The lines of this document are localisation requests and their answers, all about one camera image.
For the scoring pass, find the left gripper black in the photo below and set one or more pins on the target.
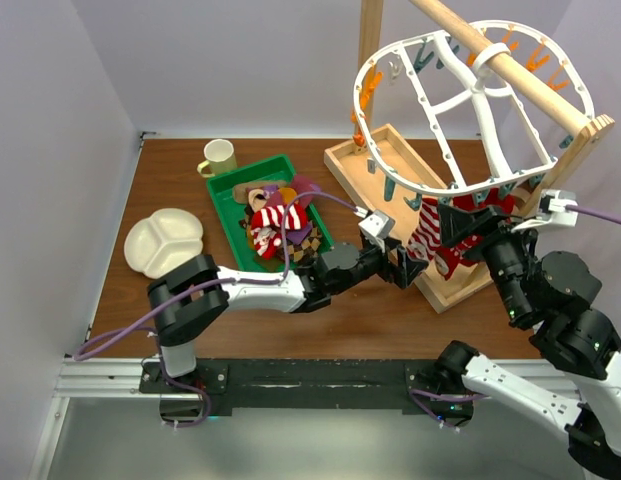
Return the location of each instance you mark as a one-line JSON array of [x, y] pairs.
[[405, 267]]

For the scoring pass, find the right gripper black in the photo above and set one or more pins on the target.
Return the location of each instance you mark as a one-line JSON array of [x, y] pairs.
[[456, 222]]

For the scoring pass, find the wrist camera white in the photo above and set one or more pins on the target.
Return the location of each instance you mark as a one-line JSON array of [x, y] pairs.
[[553, 212], [376, 228]]

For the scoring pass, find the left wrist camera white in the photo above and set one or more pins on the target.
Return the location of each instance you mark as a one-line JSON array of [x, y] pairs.
[[376, 228]]

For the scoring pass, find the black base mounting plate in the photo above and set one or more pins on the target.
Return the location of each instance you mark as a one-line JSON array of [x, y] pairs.
[[233, 384]]

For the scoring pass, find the cream yellow mug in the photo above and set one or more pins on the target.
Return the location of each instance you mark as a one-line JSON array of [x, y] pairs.
[[219, 158]]

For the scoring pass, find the wooden hanger stand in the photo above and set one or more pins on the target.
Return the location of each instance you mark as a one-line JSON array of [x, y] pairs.
[[465, 63]]

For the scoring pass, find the cream divided plate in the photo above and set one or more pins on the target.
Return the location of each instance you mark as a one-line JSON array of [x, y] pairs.
[[157, 244]]

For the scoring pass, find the teal plastic clothes peg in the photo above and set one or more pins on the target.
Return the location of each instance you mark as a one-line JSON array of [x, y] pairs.
[[414, 203]]

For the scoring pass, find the aluminium frame rail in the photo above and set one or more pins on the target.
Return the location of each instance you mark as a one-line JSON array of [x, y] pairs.
[[101, 425]]

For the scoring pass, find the red white striped sock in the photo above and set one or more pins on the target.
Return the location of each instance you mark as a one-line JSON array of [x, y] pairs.
[[425, 239], [266, 223]]

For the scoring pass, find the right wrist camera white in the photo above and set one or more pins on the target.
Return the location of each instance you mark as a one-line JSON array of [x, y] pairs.
[[553, 212]]

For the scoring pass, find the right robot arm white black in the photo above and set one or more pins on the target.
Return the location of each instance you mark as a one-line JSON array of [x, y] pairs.
[[585, 349]]

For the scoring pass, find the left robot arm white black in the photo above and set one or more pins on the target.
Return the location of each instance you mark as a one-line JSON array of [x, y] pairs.
[[188, 299]]

